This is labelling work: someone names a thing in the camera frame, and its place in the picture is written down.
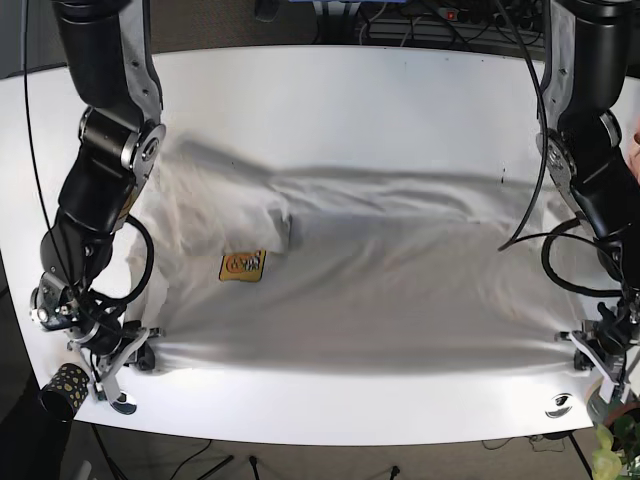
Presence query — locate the grey plant pot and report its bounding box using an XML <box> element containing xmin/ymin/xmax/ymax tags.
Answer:
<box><xmin>586</xmin><ymin>385</ymin><xmax>639</xmax><ymax>427</ymax></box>

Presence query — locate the silver table grommet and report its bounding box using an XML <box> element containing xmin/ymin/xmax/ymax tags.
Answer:
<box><xmin>544</xmin><ymin>393</ymin><xmax>574</xmax><ymax>419</ymax></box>
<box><xmin>109</xmin><ymin>391</ymin><xmax>137</xmax><ymax>415</ymax></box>

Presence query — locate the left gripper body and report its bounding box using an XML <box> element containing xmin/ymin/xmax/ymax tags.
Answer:
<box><xmin>558</xmin><ymin>320</ymin><xmax>633</xmax><ymax>399</ymax></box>

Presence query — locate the green potted plant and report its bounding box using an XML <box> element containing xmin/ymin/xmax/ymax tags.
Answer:
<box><xmin>592</xmin><ymin>410</ymin><xmax>639</xmax><ymax>480</ymax></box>

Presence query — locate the left silver table grommet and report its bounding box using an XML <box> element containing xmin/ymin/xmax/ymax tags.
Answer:
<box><xmin>109</xmin><ymin>391</ymin><xmax>137</xmax><ymax>415</ymax></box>

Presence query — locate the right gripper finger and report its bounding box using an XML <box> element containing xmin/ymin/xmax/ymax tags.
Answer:
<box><xmin>132</xmin><ymin>345</ymin><xmax>156</xmax><ymax>372</ymax></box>

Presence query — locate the white graphic print T-shirt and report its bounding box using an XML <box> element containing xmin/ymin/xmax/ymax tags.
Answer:
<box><xmin>126</xmin><ymin>140</ymin><xmax>584</xmax><ymax>375</ymax></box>

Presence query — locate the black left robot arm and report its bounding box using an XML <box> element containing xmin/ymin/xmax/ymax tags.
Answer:
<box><xmin>532</xmin><ymin>1</ymin><xmax>639</xmax><ymax>403</ymax></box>

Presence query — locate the right silver table grommet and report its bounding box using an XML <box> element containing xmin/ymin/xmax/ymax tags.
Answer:
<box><xmin>544</xmin><ymin>393</ymin><xmax>574</xmax><ymax>419</ymax></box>

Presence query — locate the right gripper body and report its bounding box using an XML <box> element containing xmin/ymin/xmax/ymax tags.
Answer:
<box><xmin>66</xmin><ymin>322</ymin><xmax>161</xmax><ymax>403</ymax></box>

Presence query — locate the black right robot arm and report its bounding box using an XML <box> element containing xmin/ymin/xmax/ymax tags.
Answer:
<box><xmin>30</xmin><ymin>1</ymin><xmax>166</xmax><ymax>414</ymax></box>

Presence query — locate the black dotted cup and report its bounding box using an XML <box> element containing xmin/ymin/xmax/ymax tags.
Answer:
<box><xmin>39</xmin><ymin>363</ymin><xmax>90</xmax><ymax>423</ymax></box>

